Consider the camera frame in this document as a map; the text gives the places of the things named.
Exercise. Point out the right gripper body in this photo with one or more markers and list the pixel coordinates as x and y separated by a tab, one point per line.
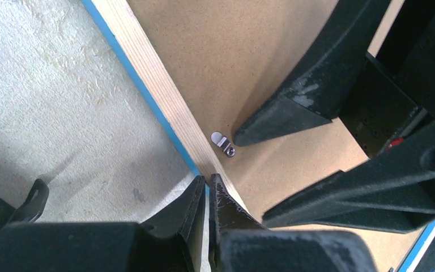
394	96

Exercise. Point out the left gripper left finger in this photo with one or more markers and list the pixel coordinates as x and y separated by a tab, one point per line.
170	240

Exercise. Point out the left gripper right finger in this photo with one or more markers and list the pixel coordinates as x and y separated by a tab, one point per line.
240	243

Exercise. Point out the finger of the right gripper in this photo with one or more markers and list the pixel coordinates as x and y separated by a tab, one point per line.
392	192
316	89

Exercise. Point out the brown backing board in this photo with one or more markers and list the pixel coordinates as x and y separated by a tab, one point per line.
226	58

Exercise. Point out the blue wooden picture frame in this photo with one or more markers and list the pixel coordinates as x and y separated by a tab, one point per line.
139	56

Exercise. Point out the dark blue flat box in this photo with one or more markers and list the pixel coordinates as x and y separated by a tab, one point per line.
31	209

